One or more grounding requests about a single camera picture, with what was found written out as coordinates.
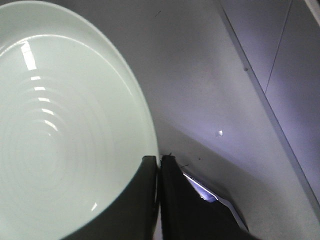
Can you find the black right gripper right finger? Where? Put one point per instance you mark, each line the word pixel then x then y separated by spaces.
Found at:
pixel 187 216

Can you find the pale green round plate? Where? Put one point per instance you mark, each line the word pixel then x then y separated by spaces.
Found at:
pixel 74 123

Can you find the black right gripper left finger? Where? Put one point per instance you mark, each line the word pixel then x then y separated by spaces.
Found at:
pixel 133 215

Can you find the grey kitchen counter cabinet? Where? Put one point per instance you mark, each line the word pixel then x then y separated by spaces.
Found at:
pixel 280 40

